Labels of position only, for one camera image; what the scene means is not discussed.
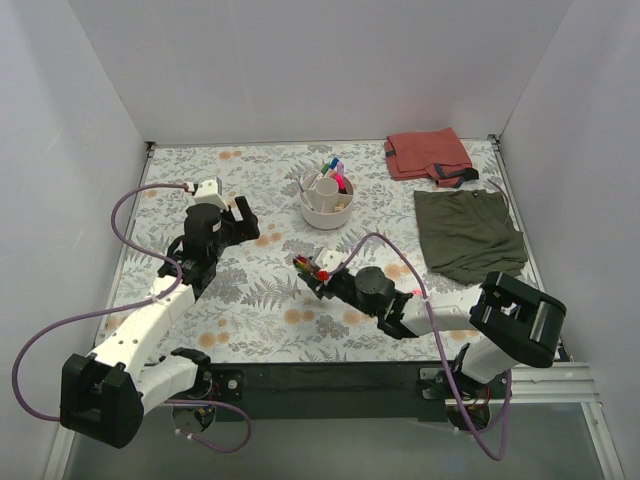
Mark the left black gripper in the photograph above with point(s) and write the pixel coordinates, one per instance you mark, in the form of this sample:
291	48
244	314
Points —
241	220

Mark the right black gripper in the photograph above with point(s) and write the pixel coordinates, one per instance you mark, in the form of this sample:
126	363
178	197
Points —
321	284

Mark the grey thin pen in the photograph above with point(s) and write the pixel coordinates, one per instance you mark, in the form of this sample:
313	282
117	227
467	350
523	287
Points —
303	195

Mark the pink black highlighter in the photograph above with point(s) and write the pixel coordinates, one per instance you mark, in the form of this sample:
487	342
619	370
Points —
341	184

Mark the green capped white marker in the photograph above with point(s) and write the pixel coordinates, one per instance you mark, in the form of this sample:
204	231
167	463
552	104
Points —
324	170

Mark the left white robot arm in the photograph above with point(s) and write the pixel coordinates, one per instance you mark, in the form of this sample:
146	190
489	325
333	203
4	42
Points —
106	393

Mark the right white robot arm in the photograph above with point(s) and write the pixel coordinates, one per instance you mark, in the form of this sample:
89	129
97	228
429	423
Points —
518	324

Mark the white divided round organizer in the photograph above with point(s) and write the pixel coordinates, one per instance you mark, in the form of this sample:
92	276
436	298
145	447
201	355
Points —
324	196

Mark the floral patterned table mat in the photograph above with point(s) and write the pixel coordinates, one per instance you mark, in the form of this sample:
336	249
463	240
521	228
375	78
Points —
256	309

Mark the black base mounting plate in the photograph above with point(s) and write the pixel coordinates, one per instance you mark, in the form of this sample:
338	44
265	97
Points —
334	390

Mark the folded olive green cloth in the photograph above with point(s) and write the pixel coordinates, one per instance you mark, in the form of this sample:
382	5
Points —
465	235

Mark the folded red cloth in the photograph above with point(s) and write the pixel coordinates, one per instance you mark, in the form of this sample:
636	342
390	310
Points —
439	156

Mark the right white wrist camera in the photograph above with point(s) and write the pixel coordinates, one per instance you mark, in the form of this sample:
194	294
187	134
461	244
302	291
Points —
326	261

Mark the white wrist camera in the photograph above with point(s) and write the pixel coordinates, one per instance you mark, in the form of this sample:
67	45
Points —
208	191
326	261

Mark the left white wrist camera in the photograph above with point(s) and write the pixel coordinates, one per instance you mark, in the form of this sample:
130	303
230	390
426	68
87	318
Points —
208	191

